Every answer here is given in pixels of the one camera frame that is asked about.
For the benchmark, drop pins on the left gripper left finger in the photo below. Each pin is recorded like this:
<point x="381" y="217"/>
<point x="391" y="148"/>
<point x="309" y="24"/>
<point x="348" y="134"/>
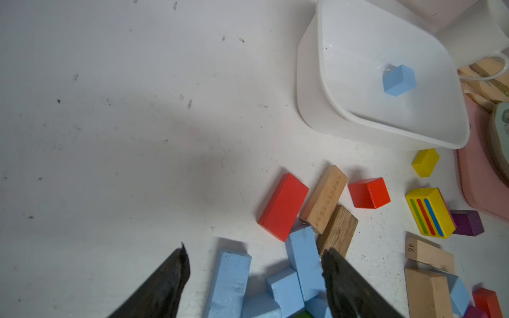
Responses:
<point x="159" y="295"/>

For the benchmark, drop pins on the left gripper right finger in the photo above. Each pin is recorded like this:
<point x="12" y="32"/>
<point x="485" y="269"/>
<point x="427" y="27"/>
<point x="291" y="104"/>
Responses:
<point x="348" y="293"/>

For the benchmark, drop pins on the long blue block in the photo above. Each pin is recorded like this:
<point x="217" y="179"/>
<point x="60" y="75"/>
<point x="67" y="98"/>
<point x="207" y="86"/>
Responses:
<point x="229" y="284"/>
<point x="318" y="307"/>

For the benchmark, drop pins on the blue cube block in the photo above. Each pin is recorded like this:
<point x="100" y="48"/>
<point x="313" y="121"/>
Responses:
<point x="399" y="80"/>

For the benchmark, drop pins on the green cube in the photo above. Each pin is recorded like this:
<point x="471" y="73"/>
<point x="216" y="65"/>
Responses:
<point x="302" y="314"/>

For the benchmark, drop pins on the dark wooden block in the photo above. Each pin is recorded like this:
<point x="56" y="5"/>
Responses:
<point x="339" y="232"/>

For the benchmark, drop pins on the blue block cluster piece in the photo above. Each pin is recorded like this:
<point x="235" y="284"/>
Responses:
<point x="304" y="259"/>

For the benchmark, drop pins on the small blue cube cluster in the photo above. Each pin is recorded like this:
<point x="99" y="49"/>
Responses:
<point x="284" y="287"/>

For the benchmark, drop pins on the beige wooden block upright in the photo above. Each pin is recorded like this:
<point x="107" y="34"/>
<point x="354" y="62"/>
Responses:
<point x="428" y="294"/>

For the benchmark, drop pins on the beige numbered wooden block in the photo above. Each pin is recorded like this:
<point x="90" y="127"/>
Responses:
<point x="423" y="252"/>

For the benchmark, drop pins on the blue block cluster bottom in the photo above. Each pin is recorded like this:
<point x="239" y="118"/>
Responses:
<point x="261" y="305"/>

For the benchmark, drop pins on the small red cube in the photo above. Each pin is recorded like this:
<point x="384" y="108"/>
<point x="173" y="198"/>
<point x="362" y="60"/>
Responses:
<point x="369" y="193"/>

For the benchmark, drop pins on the light wooden block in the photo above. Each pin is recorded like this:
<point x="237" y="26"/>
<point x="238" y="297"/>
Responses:
<point x="320" y="206"/>

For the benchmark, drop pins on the long red block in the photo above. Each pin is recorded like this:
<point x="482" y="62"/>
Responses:
<point x="283" y="207"/>

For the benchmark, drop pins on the yellow striped block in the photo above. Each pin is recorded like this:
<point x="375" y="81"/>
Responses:
<point x="431" y="213"/>

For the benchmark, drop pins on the magenta long block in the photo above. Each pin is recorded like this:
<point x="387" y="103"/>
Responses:
<point x="475" y="312"/>

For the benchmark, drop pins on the red block right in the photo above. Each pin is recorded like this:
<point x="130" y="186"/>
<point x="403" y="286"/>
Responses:
<point x="487" y="300"/>

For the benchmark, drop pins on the purple cube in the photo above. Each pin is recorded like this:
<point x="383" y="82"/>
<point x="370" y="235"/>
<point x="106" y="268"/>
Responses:
<point x="468" y="222"/>

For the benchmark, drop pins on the small yellow cube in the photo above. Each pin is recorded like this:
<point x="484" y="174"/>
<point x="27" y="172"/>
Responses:
<point x="425" y="162"/>

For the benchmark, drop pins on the pink placemat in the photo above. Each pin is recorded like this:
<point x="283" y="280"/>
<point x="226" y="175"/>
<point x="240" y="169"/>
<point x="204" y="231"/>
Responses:
<point x="481" y="184"/>

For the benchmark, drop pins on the green flower plate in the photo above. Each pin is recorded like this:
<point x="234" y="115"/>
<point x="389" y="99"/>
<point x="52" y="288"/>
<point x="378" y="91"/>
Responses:
<point x="498" y="138"/>

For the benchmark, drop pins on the white plastic tray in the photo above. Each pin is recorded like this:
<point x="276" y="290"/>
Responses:
<point x="341" y="60"/>

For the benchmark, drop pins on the white ceramic mug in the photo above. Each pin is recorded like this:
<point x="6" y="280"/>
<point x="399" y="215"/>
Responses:
<point x="480" y="32"/>

